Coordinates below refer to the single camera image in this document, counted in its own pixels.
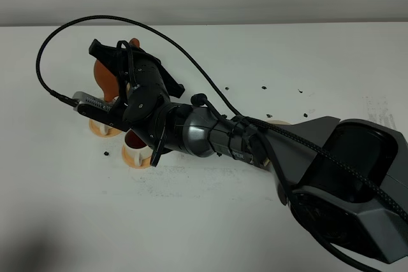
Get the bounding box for black right camera cable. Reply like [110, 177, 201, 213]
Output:
[35, 14, 249, 126]

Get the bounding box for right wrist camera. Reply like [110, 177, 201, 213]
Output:
[73, 91, 130, 132]

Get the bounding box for white teacup near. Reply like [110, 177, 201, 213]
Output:
[122, 130, 152, 169]

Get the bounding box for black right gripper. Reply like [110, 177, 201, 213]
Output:
[89, 39, 185, 167]

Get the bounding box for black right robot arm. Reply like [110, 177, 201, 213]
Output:
[89, 41, 407, 271]

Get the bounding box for orange saucer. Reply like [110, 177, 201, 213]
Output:
[122, 144, 152, 169]
[88, 118, 124, 139]

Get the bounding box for beige teapot coaster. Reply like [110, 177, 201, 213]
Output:
[265, 120, 291, 125]

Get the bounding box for orange saucer near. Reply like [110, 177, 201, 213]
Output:
[122, 144, 152, 169]

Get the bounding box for brown clay teapot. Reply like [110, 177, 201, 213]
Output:
[92, 38, 141, 101]

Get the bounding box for orange saucer far left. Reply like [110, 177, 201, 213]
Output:
[88, 118, 124, 139]

